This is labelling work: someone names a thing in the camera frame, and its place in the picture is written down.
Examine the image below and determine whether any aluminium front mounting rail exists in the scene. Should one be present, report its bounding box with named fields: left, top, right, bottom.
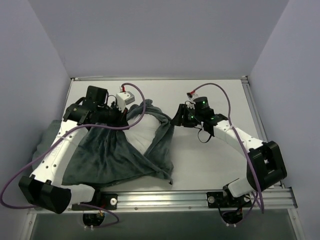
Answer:
left=27, top=187, right=299, bottom=215

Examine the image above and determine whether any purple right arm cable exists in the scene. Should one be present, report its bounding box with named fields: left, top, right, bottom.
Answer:
left=189, top=82, right=266, bottom=224

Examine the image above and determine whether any aluminium table edge rail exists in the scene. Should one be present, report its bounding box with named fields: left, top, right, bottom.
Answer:
left=241, top=77, right=287, bottom=191

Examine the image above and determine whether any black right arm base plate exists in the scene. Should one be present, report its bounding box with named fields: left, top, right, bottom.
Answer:
left=206, top=190, right=252, bottom=209

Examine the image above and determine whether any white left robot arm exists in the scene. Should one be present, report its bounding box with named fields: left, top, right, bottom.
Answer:
left=18, top=86, right=135, bottom=214

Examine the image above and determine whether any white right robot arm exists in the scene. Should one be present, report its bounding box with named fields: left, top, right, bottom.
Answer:
left=170, top=96, right=288, bottom=207

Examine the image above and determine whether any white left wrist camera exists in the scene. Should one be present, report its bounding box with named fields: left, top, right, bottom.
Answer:
left=115, top=91, right=135, bottom=113

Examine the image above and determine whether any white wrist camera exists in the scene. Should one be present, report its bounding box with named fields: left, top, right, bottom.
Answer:
left=186, top=91, right=199, bottom=110
left=115, top=91, right=135, bottom=113

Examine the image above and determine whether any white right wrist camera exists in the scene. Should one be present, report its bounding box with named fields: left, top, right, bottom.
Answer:
left=186, top=91, right=199, bottom=110

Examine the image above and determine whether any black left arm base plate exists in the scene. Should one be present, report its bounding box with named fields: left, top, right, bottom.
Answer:
left=71, top=191, right=118, bottom=211

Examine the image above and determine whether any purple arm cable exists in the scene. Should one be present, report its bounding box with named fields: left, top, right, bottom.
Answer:
left=0, top=82, right=147, bottom=228
left=189, top=82, right=266, bottom=224

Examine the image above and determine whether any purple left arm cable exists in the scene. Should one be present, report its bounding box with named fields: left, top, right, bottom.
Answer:
left=0, top=82, right=147, bottom=228

